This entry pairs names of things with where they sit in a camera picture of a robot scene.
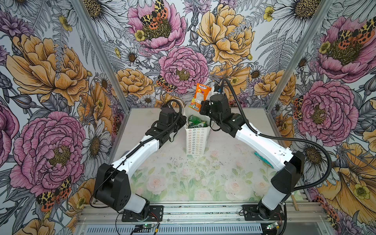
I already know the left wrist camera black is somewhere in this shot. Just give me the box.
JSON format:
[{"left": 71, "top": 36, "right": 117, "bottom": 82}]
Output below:
[{"left": 157, "top": 107, "right": 176, "bottom": 129}]

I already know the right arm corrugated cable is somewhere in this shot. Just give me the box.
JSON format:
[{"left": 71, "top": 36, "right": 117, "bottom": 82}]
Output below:
[{"left": 220, "top": 77, "right": 333, "bottom": 192}]

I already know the teal snack bag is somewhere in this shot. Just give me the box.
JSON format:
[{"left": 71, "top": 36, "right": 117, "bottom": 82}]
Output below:
[{"left": 255, "top": 152, "right": 274, "bottom": 168}]

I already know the aluminium corner post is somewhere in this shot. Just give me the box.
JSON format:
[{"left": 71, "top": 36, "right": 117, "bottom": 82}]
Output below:
[
  {"left": 72, "top": 1, "right": 130, "bottom": 114},
  {"left": 266, "top": 0, "right": 333, "bottom": 112}
]

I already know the orange snack bag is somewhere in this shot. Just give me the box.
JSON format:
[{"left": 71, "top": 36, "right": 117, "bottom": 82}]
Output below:
[{"left": 189, "top": 83, "right": 211, "bottom": 112}]

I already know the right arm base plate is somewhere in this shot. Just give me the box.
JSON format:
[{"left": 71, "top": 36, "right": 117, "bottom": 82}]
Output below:
[{"left": 241, "top": 204, "right": 285, "bottom": 221}]

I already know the aluminium front rail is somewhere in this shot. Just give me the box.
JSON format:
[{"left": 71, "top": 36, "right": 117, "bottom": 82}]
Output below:
[{"left": 74, "top": 202, "right": 335, "bottom": 235}]

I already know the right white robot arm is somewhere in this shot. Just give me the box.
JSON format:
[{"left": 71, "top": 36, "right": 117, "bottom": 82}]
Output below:
[{"left": 200, "top": 94, "right": 305, "bottom": 220}]

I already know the left aluminium corner post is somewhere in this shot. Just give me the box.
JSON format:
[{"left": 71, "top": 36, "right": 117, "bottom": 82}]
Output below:
[{"left": 72, "top": 1, "right": 130, "bottom": 114}]

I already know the green Fox's candy bag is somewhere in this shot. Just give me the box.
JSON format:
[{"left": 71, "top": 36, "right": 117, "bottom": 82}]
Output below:
[{"left": 188, "top": 115, "right": 208, "bottom": 129}]

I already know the white printed paper bag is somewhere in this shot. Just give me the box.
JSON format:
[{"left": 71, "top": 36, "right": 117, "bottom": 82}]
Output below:
[{"left": 184, "top": 106, "right": 211, "bottom": 156}]

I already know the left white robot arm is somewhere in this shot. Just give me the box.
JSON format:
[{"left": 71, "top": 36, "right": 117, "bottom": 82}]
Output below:
[{"left": 93, "top": 108, "right": 187, "bottom": 219}]

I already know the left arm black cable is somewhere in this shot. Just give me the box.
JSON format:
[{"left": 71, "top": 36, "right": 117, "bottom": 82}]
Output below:
[{"left": 89, "top": 99, "right": 183, "bottom": 209}]

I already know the wooden stick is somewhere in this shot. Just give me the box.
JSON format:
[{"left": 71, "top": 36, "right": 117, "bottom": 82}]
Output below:
[{"left": 291, "top": 194, "right": 299, "bottom": 211}]

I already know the right aluminium corner post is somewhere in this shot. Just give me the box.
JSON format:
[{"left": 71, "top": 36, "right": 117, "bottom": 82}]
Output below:
[{"left": 266, "top": 0, "right": 333, "bottom": 112}]

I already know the small green circuit board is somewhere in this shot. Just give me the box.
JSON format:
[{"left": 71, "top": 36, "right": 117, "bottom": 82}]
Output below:
[{"left": 131, "top": 224, "right": 159, "bottom": 235}]

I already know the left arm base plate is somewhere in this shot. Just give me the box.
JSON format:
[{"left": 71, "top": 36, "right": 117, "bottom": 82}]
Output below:
[{"left": 121, "top": 205, "right": 164, "bottom": 222}]

